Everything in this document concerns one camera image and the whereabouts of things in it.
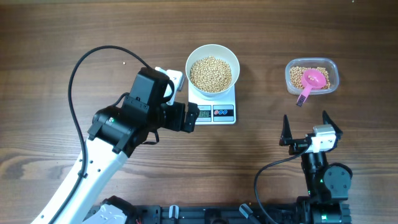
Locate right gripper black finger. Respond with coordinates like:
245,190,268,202
322,111,343,139
279,114,293,146

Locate pink plastic measuring scoop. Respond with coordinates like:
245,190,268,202
296,69,326,107

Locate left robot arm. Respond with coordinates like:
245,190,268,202
34,67,199,223

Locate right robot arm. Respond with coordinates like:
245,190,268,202
279,111,353,224

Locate white digital kitchen scale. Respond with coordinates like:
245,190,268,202
188,84,236,125

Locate soybeans in bowl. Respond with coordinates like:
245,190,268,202
190,56,232,93

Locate white bowl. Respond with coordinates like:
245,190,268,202
185,44,240,97

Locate clear plastic container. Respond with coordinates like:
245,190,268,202
285,57,340,95

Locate soybeans in container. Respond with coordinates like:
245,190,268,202
289,67,331,89

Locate black right camera cable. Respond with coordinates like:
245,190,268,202
253,146,312,224

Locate black camera cable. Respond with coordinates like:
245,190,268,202
253,146,312,224
55,45,153,224

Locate black left camera cable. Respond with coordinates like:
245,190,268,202
55,45,153,224

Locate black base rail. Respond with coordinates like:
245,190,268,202
83,203,299,224

